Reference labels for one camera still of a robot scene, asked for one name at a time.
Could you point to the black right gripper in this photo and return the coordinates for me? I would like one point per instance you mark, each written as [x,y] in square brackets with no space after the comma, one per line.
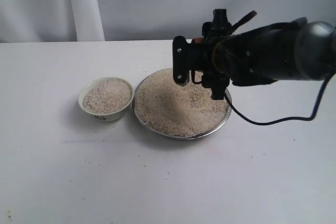
[261,56]

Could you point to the brown wooden cup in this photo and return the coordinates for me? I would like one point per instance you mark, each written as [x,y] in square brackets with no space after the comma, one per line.
[198,40]

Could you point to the round steel rice plate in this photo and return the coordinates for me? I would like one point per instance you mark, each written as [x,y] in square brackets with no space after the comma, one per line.
[178,112]

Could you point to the white ceramic rice bowl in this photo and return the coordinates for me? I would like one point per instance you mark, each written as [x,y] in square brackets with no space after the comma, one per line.
[106,99]

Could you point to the white backdrop curtain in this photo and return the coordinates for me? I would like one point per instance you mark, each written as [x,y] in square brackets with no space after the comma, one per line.
[100,20]

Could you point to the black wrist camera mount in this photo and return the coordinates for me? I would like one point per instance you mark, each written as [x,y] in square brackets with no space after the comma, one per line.
[221,27]

